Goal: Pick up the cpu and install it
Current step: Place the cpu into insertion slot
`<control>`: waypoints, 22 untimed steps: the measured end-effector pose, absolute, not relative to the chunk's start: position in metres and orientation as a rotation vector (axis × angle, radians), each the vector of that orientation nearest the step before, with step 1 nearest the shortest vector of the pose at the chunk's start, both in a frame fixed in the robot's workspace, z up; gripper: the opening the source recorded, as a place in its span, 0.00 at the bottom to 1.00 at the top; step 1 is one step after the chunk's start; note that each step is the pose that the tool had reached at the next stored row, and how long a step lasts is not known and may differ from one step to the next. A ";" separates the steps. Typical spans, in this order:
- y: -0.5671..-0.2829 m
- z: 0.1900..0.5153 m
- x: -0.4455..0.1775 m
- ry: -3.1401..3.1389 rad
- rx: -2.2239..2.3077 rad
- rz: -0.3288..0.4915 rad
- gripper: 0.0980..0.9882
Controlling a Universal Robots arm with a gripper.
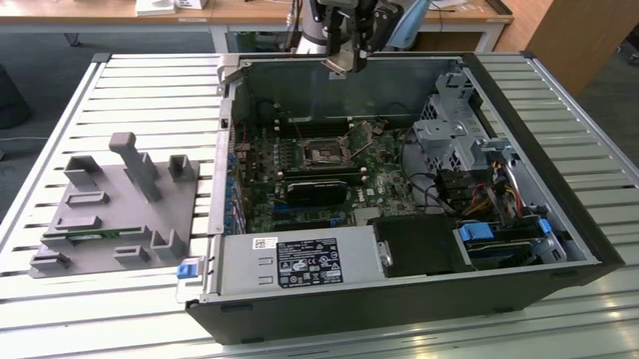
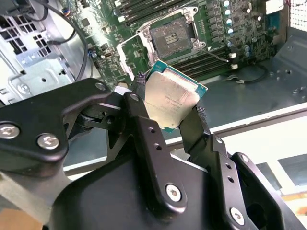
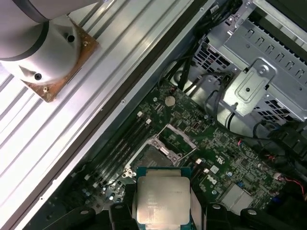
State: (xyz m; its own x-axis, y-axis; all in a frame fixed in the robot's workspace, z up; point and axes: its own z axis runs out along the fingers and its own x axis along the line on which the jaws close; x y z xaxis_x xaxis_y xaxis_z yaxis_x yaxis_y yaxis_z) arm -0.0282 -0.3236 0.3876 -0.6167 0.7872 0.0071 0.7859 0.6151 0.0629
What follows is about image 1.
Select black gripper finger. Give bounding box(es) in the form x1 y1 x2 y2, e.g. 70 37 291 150
326 8 354 58
349 1 403 73

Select silver CPU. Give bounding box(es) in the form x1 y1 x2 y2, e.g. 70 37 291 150
322 52 359 74

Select thin wire locking lever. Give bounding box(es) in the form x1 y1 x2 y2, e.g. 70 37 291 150
285 106 306 145

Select metal socket cover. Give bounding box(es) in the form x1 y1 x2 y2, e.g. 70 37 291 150
342 120 383 158

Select CPU socket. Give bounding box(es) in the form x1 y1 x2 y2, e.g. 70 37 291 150
297 137 357 169

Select white papers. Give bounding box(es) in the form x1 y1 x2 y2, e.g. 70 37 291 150
430 0 489 12

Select black RAM slot bank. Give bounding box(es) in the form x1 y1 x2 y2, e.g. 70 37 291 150
282 168 365 186
277 116 354 138

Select metal drive cage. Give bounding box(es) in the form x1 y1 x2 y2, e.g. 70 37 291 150
411 73 521 177

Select green motherboard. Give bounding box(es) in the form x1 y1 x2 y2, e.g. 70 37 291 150
227 119 415 235

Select graphics card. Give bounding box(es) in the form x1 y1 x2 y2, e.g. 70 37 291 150
277 179 349 206

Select wooden cabinet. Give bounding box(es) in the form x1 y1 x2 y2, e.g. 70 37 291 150
494 0 639 99

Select silver chipset heatsink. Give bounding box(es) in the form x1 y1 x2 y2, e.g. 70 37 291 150
353 208 379 226

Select wooden desk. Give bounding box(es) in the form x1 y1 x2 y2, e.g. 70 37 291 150
0 0 515 53

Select black plastic shroud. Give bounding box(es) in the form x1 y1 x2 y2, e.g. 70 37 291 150
371 215 474 278

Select blue disk carrier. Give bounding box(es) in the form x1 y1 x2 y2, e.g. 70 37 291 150
455 220 554 271

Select silver power supply unit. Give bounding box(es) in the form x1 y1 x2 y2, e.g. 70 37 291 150
202 226 389 302

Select grey parts rack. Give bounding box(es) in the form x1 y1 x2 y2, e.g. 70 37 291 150
28 131 202 280

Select green RAM stick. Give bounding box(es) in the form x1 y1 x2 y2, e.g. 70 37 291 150
67 228 145 240

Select black PC case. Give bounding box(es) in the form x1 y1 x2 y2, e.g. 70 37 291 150
185 51 626 346

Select black cable bundle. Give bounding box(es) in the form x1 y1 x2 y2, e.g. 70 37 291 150
407 168 475 218

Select coloured wire bundle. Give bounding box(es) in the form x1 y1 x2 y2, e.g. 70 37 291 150
469 159 530 227

